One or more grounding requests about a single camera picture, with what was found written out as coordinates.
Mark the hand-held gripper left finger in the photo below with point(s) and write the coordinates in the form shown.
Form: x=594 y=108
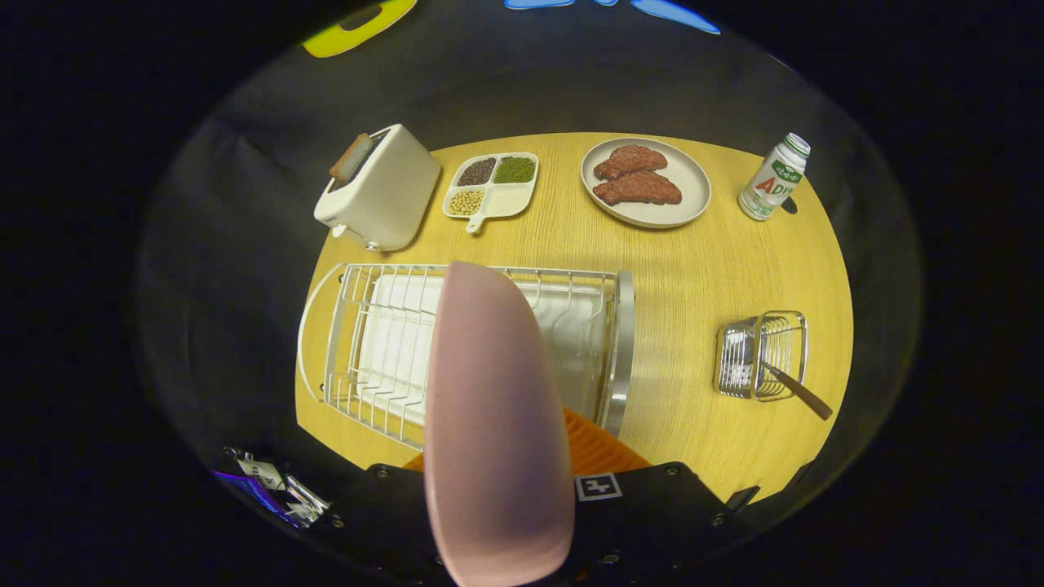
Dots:
x=383 y=514

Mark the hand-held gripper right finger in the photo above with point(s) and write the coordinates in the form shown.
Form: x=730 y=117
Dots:
x=652 y=522

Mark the pink plate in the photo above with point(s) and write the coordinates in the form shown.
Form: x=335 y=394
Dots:
x=497 y=424

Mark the white divided dish with beans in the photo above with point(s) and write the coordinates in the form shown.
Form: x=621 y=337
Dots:
x=506 y=200

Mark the beige plate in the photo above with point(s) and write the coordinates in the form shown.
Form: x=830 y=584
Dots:
x=689 y=183

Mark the shiny silver and purple object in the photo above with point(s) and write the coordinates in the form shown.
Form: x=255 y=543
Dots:
x=285 y=493

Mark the white drip tray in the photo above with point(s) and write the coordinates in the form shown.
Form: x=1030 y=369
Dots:
x=395 y=342

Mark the black backdrop cloth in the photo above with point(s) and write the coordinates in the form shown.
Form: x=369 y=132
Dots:
x=228 y=269

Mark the white toaster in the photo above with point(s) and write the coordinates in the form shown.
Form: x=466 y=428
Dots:
x=387 y=200

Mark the brown meat piece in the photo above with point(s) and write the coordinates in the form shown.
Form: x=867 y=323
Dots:
x=632 y=160
x=640 y=190

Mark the toast slice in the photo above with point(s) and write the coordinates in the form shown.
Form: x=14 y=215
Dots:
x=349 y=159

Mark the white drink bottle green label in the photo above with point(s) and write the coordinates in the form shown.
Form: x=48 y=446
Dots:
x=771 y=183

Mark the black table edge bracket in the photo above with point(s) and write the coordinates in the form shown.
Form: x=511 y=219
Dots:
x=742 y=498

